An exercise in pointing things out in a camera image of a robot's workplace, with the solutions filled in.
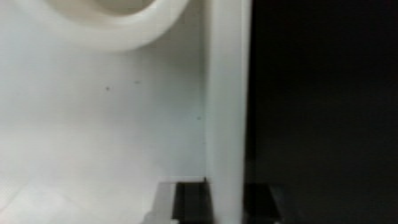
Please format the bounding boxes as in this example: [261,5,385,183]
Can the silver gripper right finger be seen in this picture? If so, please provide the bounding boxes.
[243,183,282,224]

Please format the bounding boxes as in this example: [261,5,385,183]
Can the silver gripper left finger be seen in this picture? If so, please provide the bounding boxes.
[172,182,209,224]

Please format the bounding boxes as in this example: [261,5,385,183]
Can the white square tabletop part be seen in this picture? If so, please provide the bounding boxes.
[0,0,252,224]

